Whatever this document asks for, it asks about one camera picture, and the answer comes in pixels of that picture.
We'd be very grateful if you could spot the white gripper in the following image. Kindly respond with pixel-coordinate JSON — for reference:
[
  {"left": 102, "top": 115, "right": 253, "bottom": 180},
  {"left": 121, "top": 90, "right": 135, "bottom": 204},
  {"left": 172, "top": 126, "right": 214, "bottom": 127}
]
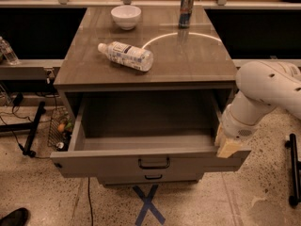
[{"left": 214, "top": 104, "right": 261, "bottom": 158}]

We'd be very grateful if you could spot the grey top drawer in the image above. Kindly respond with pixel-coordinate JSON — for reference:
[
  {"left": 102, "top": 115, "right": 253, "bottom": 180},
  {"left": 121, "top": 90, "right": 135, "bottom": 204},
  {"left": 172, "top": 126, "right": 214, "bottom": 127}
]
[{"left": 52, "top": 90, "right": 250, "bottom": 178}]

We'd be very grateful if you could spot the grey drawer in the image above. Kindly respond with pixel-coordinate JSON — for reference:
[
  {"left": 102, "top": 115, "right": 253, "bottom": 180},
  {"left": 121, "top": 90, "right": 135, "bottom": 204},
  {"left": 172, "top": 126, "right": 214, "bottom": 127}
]
[
  {"left": 52, "top": 90, "right": 250, "bottom": 178},
  {"left": 97, "top": 173, "right": 203, "bottom": 186}
]

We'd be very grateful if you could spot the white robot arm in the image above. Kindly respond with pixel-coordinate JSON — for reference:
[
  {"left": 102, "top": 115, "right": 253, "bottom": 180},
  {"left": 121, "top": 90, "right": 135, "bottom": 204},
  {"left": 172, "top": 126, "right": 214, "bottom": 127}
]
[{"left": 215, "top": 60, "right": 301, "bottom": 158}]

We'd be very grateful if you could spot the grey drawer cabinet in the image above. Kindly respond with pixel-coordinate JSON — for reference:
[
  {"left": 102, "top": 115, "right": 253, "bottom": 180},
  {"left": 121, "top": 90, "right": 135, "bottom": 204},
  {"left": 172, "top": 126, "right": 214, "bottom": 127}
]
[{"left": 53, "top": 5, "right": 238, "bottom": 187}]

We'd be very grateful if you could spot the grey bottom drawer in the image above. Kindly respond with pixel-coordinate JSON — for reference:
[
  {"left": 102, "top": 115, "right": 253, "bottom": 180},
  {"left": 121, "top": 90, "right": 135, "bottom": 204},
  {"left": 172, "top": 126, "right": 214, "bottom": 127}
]
[{"left": 97, "top": 173, "right": 203, "bottom": 186}]

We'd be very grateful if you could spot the black stand leg right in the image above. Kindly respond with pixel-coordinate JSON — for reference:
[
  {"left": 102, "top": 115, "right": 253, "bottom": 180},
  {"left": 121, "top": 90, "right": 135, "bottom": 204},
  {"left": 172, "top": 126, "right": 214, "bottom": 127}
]
[{"left": 285, "top": 134, "right": 301, "bottom": 207}]

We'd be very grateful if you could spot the black stand leg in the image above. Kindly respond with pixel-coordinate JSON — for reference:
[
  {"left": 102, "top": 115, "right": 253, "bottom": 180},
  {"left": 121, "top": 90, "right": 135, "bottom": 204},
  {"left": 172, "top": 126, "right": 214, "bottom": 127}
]
[
  {"left": 285, "top": 134, "right": 301, "bottom": 207},
  {"left": 0, "top": 102, "right": 46, "bottom": 157}
]

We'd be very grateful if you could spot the blue tape cross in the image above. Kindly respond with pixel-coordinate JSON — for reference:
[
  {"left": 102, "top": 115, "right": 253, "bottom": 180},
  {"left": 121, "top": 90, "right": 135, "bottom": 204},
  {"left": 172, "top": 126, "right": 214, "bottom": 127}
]
[{"left": 133, "top": 185, "right": 166, "bottom": 226}]

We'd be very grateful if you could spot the clear plastic water bottle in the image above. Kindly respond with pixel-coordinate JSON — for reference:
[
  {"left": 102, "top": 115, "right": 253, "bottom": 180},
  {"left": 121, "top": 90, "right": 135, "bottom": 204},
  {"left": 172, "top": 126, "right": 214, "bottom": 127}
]
[{"left": 98, "top": 41, "right": 153, "bottom": 72}]

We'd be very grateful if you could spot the blue silver drink can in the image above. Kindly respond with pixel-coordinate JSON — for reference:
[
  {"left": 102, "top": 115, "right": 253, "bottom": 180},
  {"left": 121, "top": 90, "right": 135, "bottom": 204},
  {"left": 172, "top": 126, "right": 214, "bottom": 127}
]
[{"left": 178, "top": 0, "right": 194, "bottom": 28}]

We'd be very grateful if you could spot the white ceramic bowl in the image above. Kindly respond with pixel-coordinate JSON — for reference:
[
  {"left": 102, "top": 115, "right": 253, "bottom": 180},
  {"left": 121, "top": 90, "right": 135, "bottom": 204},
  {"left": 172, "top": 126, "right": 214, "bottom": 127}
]
[{"left": 111, "top": 5, "right": 142, "bottom": 30}]

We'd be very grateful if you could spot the black stand leg left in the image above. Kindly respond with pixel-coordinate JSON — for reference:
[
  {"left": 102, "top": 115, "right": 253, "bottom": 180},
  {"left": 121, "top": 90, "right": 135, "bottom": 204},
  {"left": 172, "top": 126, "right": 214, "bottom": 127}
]
[{"left": 0, "top": 102, "right": 46, "bottom": 157}]

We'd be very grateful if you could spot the black shoe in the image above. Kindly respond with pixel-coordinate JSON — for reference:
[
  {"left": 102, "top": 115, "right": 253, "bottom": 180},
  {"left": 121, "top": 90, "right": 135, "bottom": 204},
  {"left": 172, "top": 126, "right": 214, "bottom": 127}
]
[{"left": 0, "top": 207, "right": 29, "bottom": 226}]

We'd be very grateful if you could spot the small clear bottle left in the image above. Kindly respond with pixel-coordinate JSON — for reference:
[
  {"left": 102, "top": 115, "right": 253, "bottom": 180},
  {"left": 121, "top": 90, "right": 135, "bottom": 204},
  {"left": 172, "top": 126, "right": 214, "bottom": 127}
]
[{"left": 0, "top": 37, "right": 20, "bottom": 65}]

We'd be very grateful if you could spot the wire basket with fruit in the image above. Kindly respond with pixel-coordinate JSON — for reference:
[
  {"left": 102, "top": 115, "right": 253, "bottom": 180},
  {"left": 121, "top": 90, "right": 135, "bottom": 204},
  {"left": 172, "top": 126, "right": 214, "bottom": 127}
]
[{"left": 47, "top": 107, "right": 73, "bottom": 152}]

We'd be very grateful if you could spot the black floor cable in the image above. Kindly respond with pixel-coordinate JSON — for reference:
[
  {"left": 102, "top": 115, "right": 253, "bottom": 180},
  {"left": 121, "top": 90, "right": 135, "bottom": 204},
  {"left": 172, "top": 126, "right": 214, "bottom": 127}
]
[{"left": 0, "top": 92, "right": 95, "bottom": 226}]

